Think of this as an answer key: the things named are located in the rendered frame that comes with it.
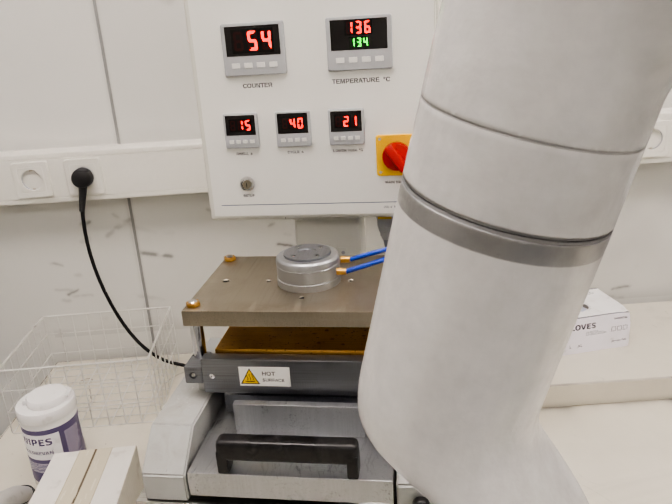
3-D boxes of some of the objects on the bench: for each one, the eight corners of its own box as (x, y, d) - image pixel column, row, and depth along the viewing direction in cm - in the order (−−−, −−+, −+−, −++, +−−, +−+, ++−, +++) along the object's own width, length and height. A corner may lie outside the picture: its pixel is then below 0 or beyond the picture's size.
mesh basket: (55, 371, 136) (42, 315, 132) (180, 360, 137) (171, 305, 133) (11, 434, 115) (-6, 371, 111) (159, 422, 116) (148, 358, 112)
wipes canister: (46, 458, 108) (26, 380, 103) (98, 454, 108) (81, 376, 103) (24, 493, 100) (2, 411, 95) (81, 489, 100) (61, 407, 95)
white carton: (490, 334, 130) (490, 301, 128) (593, 319, 134) (596, 286, 131) (516, 363, 119) (518, 327, 117) (629, 346, 123) (633, 311, 120)
